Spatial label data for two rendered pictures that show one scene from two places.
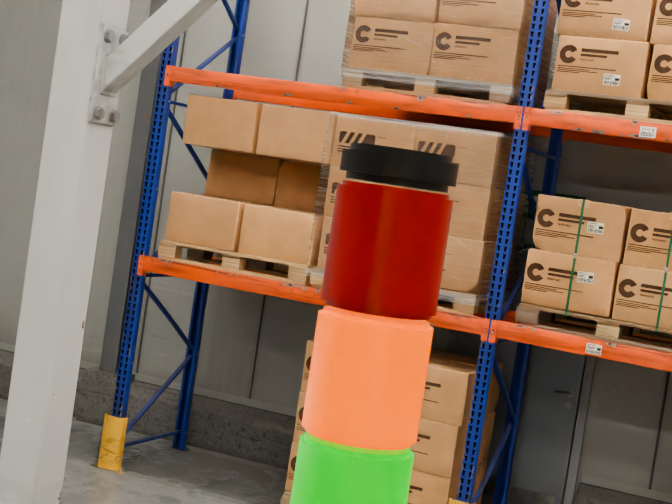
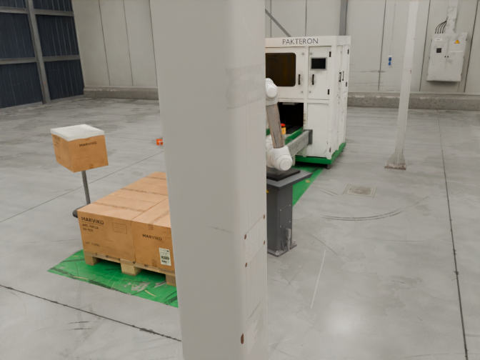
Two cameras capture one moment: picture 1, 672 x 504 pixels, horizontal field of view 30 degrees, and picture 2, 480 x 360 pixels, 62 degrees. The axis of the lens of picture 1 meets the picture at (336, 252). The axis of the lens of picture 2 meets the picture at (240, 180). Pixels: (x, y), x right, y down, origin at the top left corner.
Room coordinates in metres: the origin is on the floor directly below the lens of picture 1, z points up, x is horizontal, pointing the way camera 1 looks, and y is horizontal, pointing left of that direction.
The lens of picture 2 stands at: (0.79, -5.44, 1.92)
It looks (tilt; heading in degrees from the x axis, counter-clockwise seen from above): 19 degrees down; 92
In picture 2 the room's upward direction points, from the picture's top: 2 degrees counter-clockwise
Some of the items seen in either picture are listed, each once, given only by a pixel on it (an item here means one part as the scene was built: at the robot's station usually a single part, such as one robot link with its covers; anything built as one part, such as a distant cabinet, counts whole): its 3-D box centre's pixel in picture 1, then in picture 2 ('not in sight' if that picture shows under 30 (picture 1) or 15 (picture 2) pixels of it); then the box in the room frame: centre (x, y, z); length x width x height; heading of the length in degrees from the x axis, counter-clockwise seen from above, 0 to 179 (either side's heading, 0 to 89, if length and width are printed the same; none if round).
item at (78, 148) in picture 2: not in sight; (79, 146); (-1.22, -0.96, 0.82); 0.60 x 0.40 x 0.40; 131
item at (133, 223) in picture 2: not in sight; (163, 213); (-0.10, -1.83, 0.34); 1.20 x 1.00 x 0.40; 67
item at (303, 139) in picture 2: not in sight; (283, 156); (1.19, -0.39, 0.50); 2.31 x 0.05 x 0.19; 67
